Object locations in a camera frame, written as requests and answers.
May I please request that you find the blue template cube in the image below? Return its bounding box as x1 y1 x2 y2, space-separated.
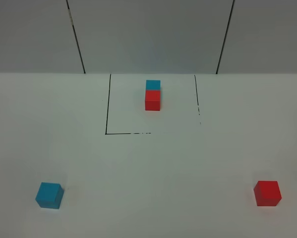
145 80 161 91

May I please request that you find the red template cube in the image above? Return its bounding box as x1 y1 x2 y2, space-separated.
145 90 161 111

